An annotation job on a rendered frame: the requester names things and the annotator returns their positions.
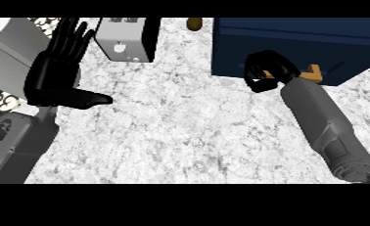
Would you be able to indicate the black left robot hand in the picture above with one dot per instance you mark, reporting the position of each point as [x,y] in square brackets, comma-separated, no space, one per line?
[52,80]

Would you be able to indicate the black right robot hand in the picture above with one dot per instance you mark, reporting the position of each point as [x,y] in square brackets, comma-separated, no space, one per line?
[274,65]

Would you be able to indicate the navy blue drawer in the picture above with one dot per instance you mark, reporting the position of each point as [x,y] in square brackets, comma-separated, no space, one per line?
[298,45]

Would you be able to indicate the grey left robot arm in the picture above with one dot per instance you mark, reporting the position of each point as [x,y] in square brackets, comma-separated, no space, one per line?
[27,148]

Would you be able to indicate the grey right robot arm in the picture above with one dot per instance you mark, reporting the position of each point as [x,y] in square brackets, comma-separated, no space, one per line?
[320,122]

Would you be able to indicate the pale grey appliance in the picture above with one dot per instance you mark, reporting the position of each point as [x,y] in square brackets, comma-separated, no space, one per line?
[13,57]

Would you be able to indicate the grey and black toaster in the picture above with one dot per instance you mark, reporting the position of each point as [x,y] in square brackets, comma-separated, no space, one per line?
[123,39]

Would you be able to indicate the brown rounded object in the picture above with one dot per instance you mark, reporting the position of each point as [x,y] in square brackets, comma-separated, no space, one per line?
[194,23]

